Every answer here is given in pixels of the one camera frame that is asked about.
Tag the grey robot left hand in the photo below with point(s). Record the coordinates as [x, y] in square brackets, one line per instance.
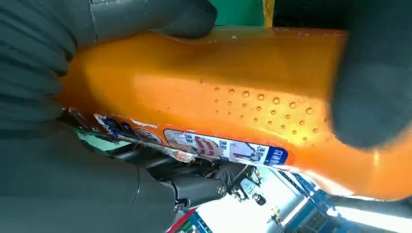
[373, 96]

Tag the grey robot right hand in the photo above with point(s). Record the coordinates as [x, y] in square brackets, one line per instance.
[80, 193]

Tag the long ceiling light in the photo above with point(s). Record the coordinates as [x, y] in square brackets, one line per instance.
[376, 220]

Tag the blue metal shelving rack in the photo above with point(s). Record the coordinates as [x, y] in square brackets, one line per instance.
[315, 209]

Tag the ribbed grey right arm sleeve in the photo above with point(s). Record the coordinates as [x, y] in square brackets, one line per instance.
[29, 74]

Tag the yellow sheet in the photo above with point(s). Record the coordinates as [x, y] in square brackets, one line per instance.
[268, 13]

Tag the green table mat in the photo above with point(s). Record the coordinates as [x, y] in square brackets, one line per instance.
[238, 13]

